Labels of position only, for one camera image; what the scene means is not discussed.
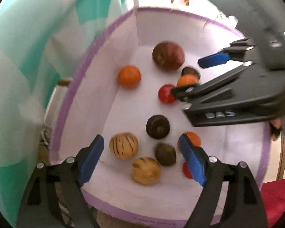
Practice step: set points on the small orange tangerine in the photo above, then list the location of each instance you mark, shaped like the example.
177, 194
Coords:
187, 79

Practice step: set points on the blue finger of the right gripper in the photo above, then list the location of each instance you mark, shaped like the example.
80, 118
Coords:
191, 91
235, 52

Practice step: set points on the red tomato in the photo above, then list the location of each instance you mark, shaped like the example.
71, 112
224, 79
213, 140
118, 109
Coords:
186, 171
166, 94

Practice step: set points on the wrinkled red apple with stem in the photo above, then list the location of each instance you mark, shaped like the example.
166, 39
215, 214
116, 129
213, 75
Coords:
168, 56

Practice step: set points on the white purple cardboard box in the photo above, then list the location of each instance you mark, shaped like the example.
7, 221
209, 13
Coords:
115, 93

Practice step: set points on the orange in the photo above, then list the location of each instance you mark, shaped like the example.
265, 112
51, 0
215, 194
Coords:
194, 138

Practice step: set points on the large orange tangerine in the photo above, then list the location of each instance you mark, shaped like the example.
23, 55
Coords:
129, 76

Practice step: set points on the yellow striped pepino melon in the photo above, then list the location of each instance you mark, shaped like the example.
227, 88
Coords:
124, 146

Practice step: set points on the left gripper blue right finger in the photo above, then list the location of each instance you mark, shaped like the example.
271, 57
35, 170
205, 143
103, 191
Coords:
243, 207

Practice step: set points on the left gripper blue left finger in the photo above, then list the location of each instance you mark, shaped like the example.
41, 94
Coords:
40, 203

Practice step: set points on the red cushion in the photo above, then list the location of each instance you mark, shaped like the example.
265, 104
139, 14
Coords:
273, 196

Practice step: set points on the green checkered tablecloth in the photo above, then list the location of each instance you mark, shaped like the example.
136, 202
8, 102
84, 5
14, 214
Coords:
41, 42

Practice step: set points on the small dark passion fruit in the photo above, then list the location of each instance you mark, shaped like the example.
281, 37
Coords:
189, 70

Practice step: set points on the lone wrinkled passion fruit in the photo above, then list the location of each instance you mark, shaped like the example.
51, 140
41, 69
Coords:
165, 154

